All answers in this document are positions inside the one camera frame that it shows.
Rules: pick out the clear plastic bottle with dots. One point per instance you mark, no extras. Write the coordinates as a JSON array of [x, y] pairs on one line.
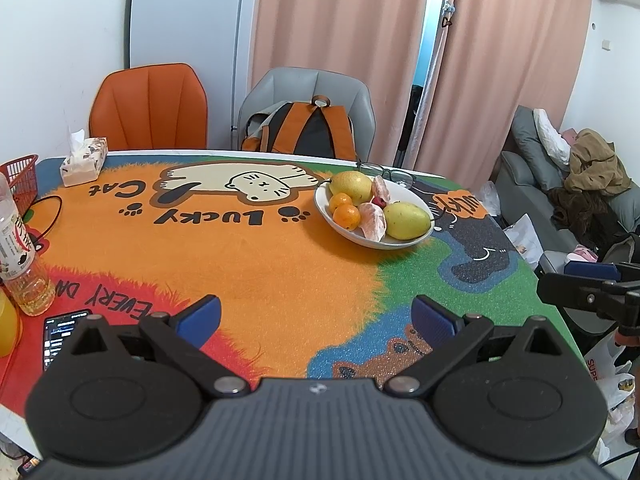
[[20, 255]]

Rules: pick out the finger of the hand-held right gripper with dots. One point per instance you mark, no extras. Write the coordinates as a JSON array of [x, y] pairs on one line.
[[590, 269], [570, 290]]

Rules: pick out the brown clothes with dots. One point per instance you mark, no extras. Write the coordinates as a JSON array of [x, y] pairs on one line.
[[597, 160]]

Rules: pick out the black hair clip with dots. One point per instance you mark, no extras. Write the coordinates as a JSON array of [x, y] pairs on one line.
[[445, 22]]

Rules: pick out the white pillow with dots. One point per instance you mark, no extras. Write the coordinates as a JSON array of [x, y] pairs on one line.
[[550, 135]]

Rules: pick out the eyeglasses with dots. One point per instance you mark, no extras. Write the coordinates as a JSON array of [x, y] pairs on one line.
[[402, 178]]

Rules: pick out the grey sofa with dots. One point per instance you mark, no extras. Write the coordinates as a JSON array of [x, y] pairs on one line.
[[525, 170]]

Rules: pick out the white plate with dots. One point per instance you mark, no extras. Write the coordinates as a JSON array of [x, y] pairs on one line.
[[350, 235]]

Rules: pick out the orange chair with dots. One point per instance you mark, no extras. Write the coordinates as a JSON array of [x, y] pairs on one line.
[[150, 105]]

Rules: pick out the red print plastic bag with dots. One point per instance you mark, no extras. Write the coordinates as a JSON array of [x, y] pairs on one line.
[[607, 380]]

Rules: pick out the grey side stool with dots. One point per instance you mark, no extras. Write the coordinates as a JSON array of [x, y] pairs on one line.
[[552, 262]]

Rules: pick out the grey chair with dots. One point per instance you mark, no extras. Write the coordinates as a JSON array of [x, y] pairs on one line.
[[310, 82]]

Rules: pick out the cat printed table mat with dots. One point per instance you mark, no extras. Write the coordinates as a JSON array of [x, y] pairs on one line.
[[250, 270]]

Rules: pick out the small red fruit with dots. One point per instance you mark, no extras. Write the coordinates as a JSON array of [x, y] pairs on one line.
[[380, 202]]

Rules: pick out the glass door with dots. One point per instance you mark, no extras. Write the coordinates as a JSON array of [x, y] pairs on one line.
[[430, 35]]

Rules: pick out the white plastic bag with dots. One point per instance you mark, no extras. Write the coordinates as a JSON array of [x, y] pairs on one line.
[[491, 197], [522, 237]]

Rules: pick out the black smartphone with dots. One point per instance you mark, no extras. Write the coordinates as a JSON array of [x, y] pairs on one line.
[[55, 335]]

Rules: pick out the red plastic basket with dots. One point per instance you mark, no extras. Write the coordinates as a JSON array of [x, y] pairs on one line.
[[17, 172]]

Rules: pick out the peeled pomelo segment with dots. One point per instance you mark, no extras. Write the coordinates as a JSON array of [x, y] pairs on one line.
[[380, 186], [374, 222]]

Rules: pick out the mandarin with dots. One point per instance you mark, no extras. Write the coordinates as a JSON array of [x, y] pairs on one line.
[[337, 200], [347, 216]]

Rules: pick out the patterned tissue box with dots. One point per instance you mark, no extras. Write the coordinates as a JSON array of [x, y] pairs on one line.
[[85, 160]]

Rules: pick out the blue hair clip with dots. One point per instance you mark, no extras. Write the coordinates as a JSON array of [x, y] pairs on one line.
[[448, 8]]

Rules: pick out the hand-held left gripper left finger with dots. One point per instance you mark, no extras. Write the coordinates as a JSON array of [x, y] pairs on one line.
[[200, 320]]

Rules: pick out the orange grey backpack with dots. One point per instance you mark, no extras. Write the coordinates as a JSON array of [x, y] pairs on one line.
[[310, 130]]

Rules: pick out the dark clothes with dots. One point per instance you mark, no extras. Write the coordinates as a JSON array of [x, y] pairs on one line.
[[580, 215]]

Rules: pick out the pink curtain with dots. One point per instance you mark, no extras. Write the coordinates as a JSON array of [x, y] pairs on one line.
[[340, 20], [515, 60]]

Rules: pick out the white fridge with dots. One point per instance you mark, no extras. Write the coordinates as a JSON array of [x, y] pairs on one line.
[[185, 20]]

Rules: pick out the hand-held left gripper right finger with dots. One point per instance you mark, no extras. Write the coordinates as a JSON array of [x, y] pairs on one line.
[[432, 322]]

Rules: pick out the yellow pear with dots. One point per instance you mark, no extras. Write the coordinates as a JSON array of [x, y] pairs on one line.
[[407, 220], [350, 184]]

